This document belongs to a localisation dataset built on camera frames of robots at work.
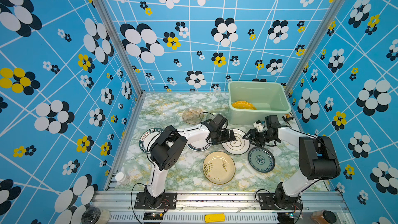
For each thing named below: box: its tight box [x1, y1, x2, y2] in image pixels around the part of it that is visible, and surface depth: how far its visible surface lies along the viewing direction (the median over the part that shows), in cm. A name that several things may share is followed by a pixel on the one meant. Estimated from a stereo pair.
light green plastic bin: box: [228, 80, 292, 125], surface depth 104 cm
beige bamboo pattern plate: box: [202, 150, 236, 186], surface depth 85 cm
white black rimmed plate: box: [222, 128, 251, 156], surface depth 93 cm
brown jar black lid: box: [310, 210, 337, 224], surface depth 64 cm
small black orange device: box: [281, 112, 295, 122], surface depth 106 cm
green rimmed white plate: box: [186, 137, 213, 152], surface depth 93 cm
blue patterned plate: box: [247, 146, 276, 173], surface depth 88 cm
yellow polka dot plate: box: [232, 100, 258, 110], surface depth 112 cm
